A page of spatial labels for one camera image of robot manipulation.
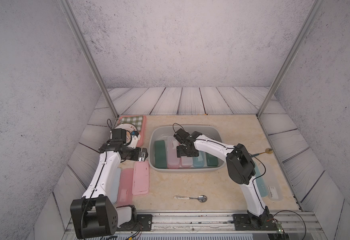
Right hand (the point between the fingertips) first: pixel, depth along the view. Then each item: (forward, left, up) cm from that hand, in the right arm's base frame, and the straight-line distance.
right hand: (184, 154), depth 93 cm
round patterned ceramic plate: (+23, +40, -1) cm, 46 cm away
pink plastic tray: (+21, +31, -4) cm, 37 cm away
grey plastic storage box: (+14, +15, +5) cm, 21 cm away
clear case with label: (-19, -49, -4) cm, 52 cm away
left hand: (-5, +24, +11) cm, 27 cm away
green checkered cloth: (+31, +37, -2) cm, 48 cm away
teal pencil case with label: (-3, -9, -3) cm, 10 cm away
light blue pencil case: (-23, +37, -1) cm, 43 cm away
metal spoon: (-25, -9, -3) cm, 27 cm away
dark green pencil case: (0, +15, 0) cm, 15 cm away
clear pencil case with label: (-4, +7, -1) cm, 8 cm away
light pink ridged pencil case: (-14, +25, -2) cm, 29 cm away
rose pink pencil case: (-23, +32, -2) cm, 39 cm away
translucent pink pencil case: (-5, -1, -1) cm, 5 cm away
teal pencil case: (-15, -43, -4) cm, 45 cm away
